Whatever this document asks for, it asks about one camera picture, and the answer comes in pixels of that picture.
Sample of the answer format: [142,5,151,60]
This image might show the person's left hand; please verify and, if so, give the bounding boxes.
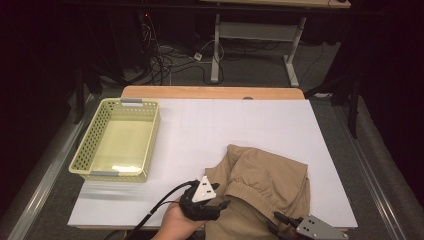
[151,201,209,240]

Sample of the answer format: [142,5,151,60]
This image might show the wooden table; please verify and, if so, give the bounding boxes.
[75,85,349,233]

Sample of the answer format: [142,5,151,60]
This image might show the white frame desk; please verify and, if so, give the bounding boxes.
[199,0,352,88]

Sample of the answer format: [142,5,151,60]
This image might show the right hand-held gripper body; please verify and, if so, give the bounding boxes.
[283,214,350,240]

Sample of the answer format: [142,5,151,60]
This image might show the black metal stand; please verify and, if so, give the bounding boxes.
[73,64,105,125]
[304,71,362,140]

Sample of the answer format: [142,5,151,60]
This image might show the white board sheet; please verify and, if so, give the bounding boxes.
[67,98,359,230]

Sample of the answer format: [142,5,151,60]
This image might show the tangle of black floor cables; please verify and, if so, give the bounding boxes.
[133,13,225,86]

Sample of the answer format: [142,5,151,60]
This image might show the tan shorts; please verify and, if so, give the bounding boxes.
[203,144,312,240]

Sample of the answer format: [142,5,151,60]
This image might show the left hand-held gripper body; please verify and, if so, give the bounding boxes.
[179,175,222,222]

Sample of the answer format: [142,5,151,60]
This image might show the pale yellow plastic basket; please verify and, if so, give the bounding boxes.
[68,97,161,183]

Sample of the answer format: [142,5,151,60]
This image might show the metal floor rail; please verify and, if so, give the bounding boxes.
[333,106,407,240]
[6,94,95,240]

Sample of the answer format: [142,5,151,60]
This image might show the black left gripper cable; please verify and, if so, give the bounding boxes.
[124,179,198,240]

